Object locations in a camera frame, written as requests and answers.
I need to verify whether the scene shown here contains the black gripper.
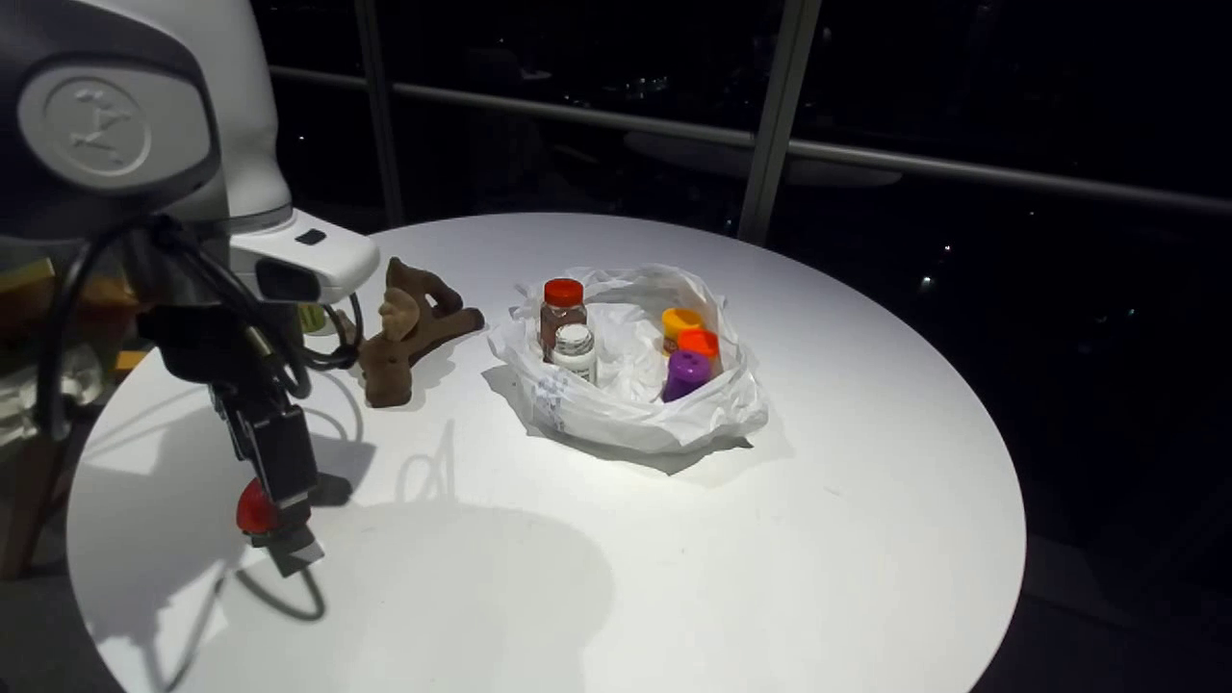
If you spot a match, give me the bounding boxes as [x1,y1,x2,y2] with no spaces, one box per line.
[135,298,359,579]

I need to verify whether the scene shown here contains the brown plush toy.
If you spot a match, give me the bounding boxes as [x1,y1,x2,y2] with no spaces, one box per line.
[353,253,489,414]

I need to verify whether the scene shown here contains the brown bottle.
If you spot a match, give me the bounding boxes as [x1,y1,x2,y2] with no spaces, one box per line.
[536,301,593,366]

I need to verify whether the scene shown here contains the red-capped shaker bottle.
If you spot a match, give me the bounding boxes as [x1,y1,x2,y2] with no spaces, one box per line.
[550,319,602,385]

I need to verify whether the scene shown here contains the purple dough tub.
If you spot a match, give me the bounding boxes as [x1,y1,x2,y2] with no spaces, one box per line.
[658,348,720,406]

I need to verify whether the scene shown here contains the orange lid dough tub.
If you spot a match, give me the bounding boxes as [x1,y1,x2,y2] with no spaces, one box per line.
[658,304,709,344]

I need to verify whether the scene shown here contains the red-orange lid dough tub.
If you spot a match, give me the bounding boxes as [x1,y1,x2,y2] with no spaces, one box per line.
[672,329,724,366]

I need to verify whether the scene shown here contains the white plastic bag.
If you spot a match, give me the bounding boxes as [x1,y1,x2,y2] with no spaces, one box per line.
[480,262,770,473]

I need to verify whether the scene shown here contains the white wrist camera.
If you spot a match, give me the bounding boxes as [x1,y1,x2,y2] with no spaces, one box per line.
[227,206,386,310]

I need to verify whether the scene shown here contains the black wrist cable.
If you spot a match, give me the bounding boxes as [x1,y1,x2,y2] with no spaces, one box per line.
[36,225,170,446]

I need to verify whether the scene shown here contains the thin metal window post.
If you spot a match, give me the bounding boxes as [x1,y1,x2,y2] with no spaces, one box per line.
[349,0,408,225]

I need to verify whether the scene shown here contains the grey window frame post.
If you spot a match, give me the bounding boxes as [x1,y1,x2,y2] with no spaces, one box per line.
[735,0,822,245]

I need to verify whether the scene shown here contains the grey horizontal window rail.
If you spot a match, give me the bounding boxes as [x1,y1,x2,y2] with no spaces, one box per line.
[264,62,1232,220]

